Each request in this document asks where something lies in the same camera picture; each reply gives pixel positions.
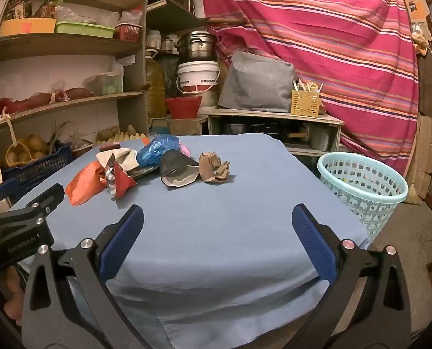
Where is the person's left hand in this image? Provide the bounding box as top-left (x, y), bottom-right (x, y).
top-left (3, 267), bottom-right (29, 326)

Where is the wooden shelving unit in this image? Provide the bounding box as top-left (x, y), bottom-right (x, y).
top-left (0, 0), bottom-right (149, 175)

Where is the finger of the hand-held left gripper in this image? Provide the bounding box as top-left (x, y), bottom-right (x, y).
top-left (0, 178), bottom-right (20, 219)
top-left (27, 184), bottom-right (65, 217)

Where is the clear plastic container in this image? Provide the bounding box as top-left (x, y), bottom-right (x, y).
top-left (85, 73), bottom-right (124, 95)

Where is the bunch of wooden utensils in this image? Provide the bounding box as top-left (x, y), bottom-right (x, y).
top-left (292, 78), bottom-right (324, 93)

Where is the cardboard box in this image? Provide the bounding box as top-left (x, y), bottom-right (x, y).
top-left (169, 116), bottom-right (207, 136)

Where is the light blue plastic basket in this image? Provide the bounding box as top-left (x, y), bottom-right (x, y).
top-left (317, 152), bottom-right (409, 244)

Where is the dark paper bowl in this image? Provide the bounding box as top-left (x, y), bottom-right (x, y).
top-left (160, 150), bottom-right (200, 190)

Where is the metal cooking pot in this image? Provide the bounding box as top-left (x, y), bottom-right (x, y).
top-left (174, 31), bottom-right (220, 63)

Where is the dark blue plastic crate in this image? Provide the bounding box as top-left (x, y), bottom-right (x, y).
top-left (1, 142), bottom-right (73, 190)

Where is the small red basket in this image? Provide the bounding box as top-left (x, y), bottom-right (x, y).
top-left (115, 24), bottom-right (143, 43)

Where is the sweet potato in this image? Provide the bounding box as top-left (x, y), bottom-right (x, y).
top-left (65, 87), bottom-right (93, 99)

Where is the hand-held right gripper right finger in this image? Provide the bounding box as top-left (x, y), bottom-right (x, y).
top-left (292, 204), bottom-right (412, 349)

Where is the red striped cloth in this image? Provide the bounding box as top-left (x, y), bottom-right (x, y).
top-left (198, 0), bottom-right (420, 175)

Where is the blue tablecloth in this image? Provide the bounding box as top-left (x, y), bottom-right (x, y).
top-left (10, 133), bottom-right (369, 349)

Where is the blue plastic bag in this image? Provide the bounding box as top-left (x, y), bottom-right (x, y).
top-left (136, 134), bottom-right (180, 168)

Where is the white paper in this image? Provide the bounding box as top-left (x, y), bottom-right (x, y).
top-left (96, 148), bottom-right (144, 171)

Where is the red plastic basket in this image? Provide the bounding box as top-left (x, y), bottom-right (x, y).
top-left (165, 96), bottom-right (203, 119)

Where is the brown paper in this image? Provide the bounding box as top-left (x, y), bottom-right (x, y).
top-left (199, 152), bottom-right (231, 183)

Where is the large oil bottle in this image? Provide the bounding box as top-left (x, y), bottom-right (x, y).
top-left (144, 49), bottom-right (167, 119)

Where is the white plastic bucket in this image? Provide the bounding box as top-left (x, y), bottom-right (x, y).
top-left (176, 62), bottom-right (221, 97)

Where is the grey fabric bag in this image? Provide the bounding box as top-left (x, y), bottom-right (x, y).
top-left (218, 51), bottom-right (297, 113)

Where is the green plastic tray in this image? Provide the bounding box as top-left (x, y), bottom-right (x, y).
top-left (55, 21), bottom-right (115, 39)

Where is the yellow egg tray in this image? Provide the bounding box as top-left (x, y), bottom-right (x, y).
top-left (96, 133), bottom-right (147, 146)

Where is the wicker basket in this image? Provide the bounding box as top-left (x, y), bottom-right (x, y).
top-left (5, 114), bottom-right (35, 168)

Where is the yellow box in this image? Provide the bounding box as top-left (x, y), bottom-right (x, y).
top-left (0, 18), bottom-right (56, 38)

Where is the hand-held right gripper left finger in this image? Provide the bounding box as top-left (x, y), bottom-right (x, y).
top-left (21, 204), bottom-right (155, 349)

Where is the yellow utensil holder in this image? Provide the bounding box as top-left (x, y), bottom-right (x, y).
top-left (292, 90), bottom-right (321, 117)

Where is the low wooden cabinet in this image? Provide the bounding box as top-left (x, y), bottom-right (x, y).
top-left (203, 107), bottom-right (345, 157)

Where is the red and silver snack wrapper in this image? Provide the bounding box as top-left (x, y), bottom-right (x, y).
top-left (100, 154), bottom-right (138, 200)

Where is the orange plastic bag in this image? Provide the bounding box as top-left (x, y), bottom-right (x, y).
top-left (65, 162), bottom-right (107, 206)

